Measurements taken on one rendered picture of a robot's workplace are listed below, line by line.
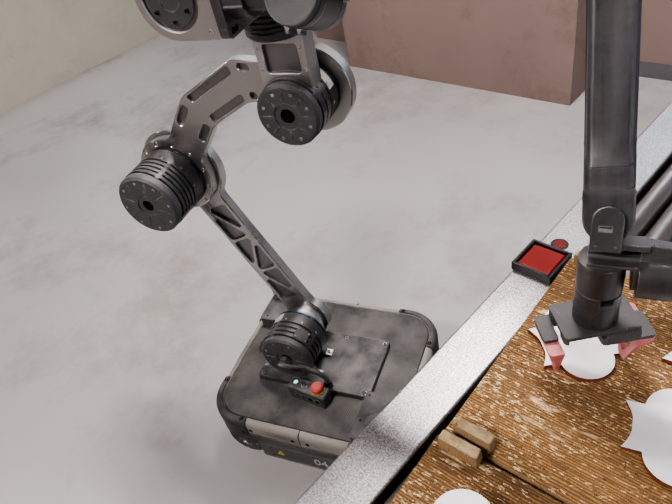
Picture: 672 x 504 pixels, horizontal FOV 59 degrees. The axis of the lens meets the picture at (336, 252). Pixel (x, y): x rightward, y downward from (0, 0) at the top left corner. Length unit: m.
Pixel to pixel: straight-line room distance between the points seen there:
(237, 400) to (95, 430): 0.67
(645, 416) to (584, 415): 0.07
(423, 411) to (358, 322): 1.08
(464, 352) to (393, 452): 0.21
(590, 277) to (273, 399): 1.24
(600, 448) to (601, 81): 0.46
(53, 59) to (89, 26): 0.42
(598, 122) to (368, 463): 0.54
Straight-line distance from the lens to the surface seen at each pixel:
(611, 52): 0.75
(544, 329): 0.87
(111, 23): 5.74
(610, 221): 0.76
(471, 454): 0.82
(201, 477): 2.08
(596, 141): 0.76
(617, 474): 0.86
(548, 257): 1.12
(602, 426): 0.89
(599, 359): 0.95
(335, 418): 1.76
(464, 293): 2.35
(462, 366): 0.96
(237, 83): 1.40
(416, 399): 0.93
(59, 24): 5.54
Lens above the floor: 1.68
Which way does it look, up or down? 40 degrees down
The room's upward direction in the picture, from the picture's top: 14 degrees counter-clockwise
